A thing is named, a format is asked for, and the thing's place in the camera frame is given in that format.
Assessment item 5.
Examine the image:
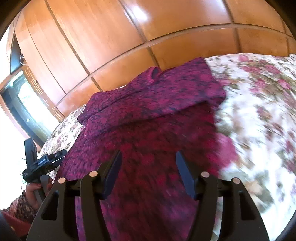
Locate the dark red floral sweater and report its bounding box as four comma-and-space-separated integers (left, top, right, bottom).
57, 58, 226, 240

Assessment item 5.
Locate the person's left hand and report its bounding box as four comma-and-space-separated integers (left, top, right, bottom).
25, 177, 53, 210

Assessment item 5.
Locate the floral bed quilt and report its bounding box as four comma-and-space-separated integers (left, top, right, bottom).
38, 53, 296, 240

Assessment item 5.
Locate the wooden wardrobe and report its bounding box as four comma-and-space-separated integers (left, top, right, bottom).
1, 1, 295, 121

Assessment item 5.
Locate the window with wooden frame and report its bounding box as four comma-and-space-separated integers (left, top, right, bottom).
1, 71, 59, 147

